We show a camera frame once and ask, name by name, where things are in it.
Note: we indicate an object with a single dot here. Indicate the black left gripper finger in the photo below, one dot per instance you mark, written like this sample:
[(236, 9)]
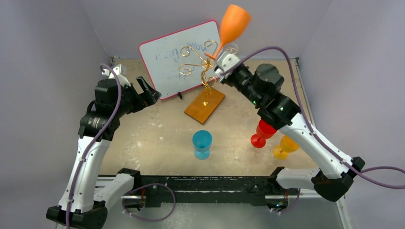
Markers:
[(150, 97), (145, 86)]

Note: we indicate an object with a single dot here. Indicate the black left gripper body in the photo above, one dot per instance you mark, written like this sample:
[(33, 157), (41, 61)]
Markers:
[(131, 101)]

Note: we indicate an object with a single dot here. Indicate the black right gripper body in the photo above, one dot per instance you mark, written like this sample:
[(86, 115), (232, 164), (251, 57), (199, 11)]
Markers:
[(231, 77)]

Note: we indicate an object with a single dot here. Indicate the orange plastic wine glass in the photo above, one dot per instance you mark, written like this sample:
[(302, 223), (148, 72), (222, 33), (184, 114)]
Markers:
[(234, 22)]

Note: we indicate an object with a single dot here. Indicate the clear wine glass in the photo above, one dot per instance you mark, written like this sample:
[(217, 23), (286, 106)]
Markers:
[(231, 48)]

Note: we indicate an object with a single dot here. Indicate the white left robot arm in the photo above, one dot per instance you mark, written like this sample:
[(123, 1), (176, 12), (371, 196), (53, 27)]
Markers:
[(81, 206)]

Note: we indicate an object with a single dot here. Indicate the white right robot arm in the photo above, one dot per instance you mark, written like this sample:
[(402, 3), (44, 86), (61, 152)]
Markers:
[(332, 179)]

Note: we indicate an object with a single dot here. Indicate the red plastic wine glass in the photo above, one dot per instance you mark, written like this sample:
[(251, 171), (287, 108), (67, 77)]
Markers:
[(264, 132)]

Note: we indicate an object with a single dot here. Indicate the blue plastic wine glass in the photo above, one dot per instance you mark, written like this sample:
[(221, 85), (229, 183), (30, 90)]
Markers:
[(202, 141)]

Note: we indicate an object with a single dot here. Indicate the yellow plastic wine glass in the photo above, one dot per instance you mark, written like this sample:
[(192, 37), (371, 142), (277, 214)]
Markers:
[(285, 147)]

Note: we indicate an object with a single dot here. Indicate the pink framed whiteboard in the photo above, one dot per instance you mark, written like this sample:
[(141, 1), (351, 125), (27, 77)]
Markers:
[(175, 61)]

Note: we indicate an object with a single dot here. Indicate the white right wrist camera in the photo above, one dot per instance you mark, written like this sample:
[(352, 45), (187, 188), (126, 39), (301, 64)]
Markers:
[(225, 63)]

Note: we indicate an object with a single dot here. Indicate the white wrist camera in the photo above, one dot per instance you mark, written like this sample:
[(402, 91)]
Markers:
[(225, 63), (119, 70)]

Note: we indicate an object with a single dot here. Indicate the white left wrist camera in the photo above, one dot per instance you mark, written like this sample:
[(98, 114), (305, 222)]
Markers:
[(119, 70)]

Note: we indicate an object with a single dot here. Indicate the gold wire wine glass rack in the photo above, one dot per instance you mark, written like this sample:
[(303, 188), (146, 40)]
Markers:
[(202, 107)]

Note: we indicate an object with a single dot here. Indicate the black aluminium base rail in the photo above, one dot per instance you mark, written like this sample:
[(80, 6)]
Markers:
[(255, 191)]

